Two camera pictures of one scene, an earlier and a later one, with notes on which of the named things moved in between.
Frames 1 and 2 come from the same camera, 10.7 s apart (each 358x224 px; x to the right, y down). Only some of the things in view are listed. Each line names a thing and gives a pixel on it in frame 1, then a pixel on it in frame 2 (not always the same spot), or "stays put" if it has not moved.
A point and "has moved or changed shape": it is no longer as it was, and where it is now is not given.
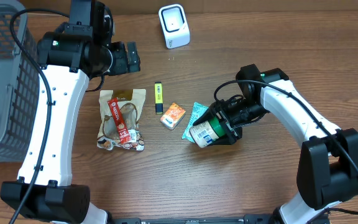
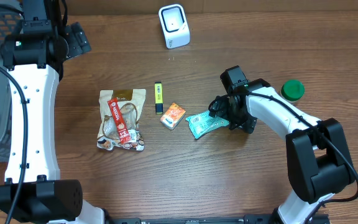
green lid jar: [204, 134] has moved or changed shape
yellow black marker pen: [158, 92] stays put
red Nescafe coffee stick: [124, 132] stays put
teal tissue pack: [197, 109] to [202, 121]
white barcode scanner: [174, 25] stays put
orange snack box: [173, 116] stays put
